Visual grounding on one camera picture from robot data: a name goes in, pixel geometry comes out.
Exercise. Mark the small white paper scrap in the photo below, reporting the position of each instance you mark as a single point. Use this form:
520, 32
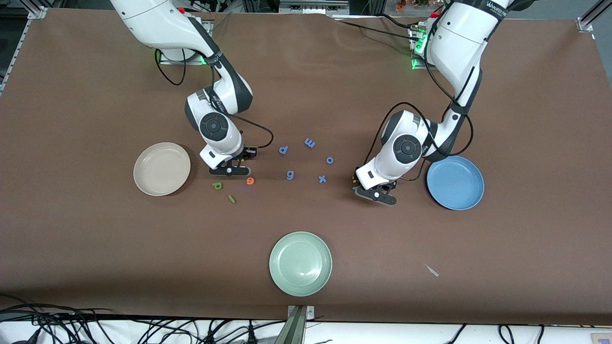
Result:
432, 271

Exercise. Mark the aluminium camera mount post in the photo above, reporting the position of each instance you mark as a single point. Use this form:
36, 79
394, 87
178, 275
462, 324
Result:
296, 329

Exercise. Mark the blue foam letter p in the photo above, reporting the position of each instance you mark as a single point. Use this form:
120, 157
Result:
283, 150

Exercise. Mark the beige plate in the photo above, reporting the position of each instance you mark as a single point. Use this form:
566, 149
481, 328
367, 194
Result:
161, 169

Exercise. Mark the green plate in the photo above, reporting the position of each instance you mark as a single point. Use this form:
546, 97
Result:
300, 263

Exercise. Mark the brown table cover sheet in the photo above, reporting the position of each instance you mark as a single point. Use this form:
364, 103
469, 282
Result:
95, 248

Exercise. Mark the tan cardboard piece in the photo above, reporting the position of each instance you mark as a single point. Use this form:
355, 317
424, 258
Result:
602, 338

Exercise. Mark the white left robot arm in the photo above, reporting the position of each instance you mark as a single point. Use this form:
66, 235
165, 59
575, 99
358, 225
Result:
459, 43

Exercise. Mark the aluminium frame rail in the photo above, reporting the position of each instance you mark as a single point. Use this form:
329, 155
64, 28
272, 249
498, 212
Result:
585, 25
38, 12

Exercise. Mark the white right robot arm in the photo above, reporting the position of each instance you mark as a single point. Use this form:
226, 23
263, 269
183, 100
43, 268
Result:
158, 24

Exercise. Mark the grey metal device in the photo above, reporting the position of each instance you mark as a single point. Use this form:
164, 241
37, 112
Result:
311, 7

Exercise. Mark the small orange decoration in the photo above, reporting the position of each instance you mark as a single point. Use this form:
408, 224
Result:
400, 5

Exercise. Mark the blue foam letter m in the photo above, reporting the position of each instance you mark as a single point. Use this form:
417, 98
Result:
310, 143

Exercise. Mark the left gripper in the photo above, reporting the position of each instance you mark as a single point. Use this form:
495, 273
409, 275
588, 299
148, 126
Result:
356, 175

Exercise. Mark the blue plate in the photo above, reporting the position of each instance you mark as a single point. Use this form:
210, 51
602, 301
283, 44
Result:
455, 182

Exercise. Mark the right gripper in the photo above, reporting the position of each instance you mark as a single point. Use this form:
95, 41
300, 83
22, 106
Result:
247, 153

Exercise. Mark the right arm aluminium base plate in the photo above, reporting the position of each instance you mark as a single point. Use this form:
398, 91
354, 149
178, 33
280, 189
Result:
186, 61

